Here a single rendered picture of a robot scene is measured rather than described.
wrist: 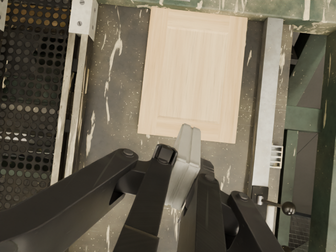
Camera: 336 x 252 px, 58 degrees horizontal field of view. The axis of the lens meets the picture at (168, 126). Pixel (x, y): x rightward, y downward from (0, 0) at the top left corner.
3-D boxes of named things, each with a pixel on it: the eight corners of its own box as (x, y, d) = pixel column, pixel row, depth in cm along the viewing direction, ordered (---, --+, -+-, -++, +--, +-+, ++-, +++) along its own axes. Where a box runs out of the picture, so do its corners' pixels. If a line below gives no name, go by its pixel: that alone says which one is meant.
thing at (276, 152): (279, 146, 98) (283, 146, 95) (277, 167, 98) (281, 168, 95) (267, 144, 98) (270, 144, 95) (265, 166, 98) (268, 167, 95)
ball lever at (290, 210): (261, 192, 94) (299, 203, 83) (260, 205, 94) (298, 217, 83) (253, 192, 92) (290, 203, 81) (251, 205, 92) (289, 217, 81)
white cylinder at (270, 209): (270, 229, 97) (272, 204, 97) (273, 232, 94) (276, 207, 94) (261, 229, 97) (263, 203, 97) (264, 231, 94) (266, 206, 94)
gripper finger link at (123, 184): (157, 208, 15) (102, 187, 15) (168, 167, 20) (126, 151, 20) (167, 184, 15) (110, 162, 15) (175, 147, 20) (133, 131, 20)
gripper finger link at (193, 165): (188, 162, 16) (201, 167, 16) (192, 125, 23) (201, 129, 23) (168, 207, 17) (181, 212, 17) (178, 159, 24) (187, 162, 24)
